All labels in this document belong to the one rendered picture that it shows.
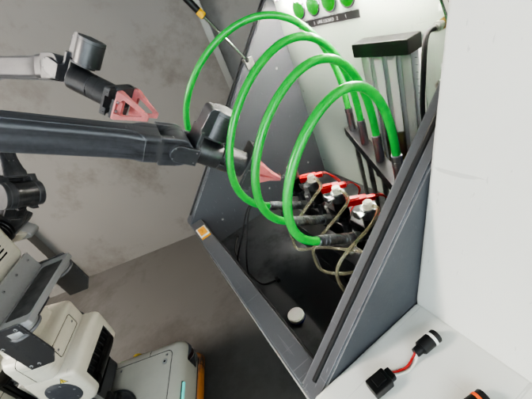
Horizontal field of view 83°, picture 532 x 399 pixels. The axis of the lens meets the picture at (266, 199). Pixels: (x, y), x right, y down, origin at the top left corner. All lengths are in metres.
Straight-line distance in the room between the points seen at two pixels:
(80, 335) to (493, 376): 1.09
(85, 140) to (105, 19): 1.75
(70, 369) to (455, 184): 1.08
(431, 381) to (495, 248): 0.19
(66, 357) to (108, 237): 1.82
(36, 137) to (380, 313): 0.57
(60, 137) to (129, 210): 2.16
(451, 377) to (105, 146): 0.61
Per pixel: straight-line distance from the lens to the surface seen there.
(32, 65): 0.99
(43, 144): 0.58
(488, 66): 0.38
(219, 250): 0.84
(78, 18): 2.33
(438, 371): 0.52
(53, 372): 1.17
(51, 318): 1.22
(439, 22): 0.65
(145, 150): 0.58
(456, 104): 0.40
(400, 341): 0.53
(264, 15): 0.71
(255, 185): 0.48
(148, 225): 2.76
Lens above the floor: 1.45
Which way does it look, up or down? 32 degrees down
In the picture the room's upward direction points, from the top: 25 degrees counter-clockwise
